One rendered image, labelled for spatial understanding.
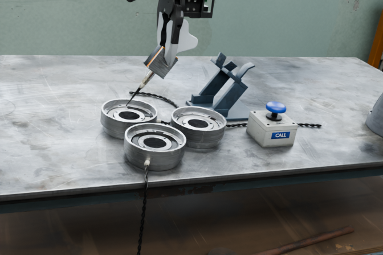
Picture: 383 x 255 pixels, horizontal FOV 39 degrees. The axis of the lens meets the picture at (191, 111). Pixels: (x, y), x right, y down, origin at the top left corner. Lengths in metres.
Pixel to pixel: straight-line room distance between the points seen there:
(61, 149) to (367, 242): 0.73
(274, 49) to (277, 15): 0.19
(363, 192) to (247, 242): 0.43
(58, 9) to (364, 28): 1.74
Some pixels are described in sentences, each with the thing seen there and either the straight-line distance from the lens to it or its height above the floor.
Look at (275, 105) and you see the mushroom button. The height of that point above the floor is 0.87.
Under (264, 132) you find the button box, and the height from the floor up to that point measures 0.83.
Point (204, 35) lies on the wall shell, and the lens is 2.78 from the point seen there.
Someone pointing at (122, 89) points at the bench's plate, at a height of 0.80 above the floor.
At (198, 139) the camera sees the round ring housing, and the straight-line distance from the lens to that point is 0.97.
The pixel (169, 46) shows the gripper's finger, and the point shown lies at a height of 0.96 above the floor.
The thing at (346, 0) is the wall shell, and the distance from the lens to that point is 3.17.
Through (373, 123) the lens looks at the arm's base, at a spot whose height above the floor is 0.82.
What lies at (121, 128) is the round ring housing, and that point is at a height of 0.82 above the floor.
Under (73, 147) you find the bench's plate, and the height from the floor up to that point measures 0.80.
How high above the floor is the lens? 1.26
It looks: 24 degrees down
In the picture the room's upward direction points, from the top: 8 degrees clockwise
